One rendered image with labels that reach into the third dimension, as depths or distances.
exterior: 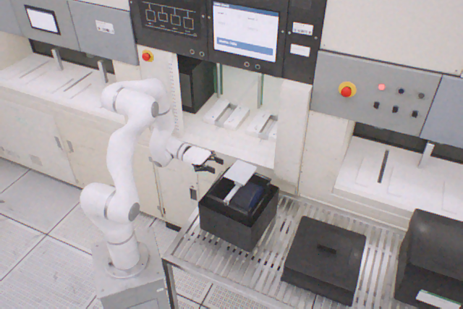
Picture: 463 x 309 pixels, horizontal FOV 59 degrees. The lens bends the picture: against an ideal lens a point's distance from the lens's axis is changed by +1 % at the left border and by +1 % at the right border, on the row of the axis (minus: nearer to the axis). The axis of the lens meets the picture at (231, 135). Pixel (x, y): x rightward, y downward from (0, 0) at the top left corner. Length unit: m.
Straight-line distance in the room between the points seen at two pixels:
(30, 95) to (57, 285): 1.21
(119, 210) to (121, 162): 0.17
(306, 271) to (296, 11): 1.01
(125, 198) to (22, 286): 1.54
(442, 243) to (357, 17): 0.90
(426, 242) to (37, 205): 2.62
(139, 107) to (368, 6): 0.87
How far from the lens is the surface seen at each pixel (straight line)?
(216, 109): 2.39
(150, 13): 1.92
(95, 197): 1.59
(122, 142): 1.50
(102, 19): 2.11
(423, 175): 2.23
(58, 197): 3.35
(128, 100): 1.47
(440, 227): 1.82
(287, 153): 1.89
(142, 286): 1.85
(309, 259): 1.75
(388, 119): 1.71
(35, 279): 2.95
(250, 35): 1.70
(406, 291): 1.81
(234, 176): 1.71
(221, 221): 1.80
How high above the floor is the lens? 2.29
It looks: 39 degrees down
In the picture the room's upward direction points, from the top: straight up
